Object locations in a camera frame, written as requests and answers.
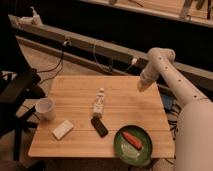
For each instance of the white spray bottle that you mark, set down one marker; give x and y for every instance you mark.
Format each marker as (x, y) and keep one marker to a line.
(35, 19)

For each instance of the red carrot toy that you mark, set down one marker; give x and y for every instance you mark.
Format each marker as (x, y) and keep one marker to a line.
(132, 140)

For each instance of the white rectangular sponge block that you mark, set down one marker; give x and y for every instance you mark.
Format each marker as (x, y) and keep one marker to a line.
(61, 130)

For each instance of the blue box under table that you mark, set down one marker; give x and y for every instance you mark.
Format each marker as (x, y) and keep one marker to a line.
(167, 101)

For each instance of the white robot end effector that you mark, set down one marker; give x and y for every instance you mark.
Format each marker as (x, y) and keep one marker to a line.
(144, 82)

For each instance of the clear plastic fork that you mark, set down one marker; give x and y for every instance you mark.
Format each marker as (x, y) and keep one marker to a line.
(129, 151)

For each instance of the black chair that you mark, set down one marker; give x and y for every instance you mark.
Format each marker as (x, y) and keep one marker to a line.
(23, 86)

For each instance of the green round plate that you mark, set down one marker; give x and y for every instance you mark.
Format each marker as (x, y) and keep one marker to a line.
(144, 157)

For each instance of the black rectangular remote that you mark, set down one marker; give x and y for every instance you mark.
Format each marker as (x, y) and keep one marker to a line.
(99, 126)

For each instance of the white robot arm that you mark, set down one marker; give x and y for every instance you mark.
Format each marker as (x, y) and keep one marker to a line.
(194, 139)

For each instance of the grey metal rail beam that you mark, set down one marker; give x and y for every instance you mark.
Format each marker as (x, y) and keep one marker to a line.
(199, 77)

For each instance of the white paper cup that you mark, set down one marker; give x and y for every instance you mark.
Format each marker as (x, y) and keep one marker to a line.
(45, 108)

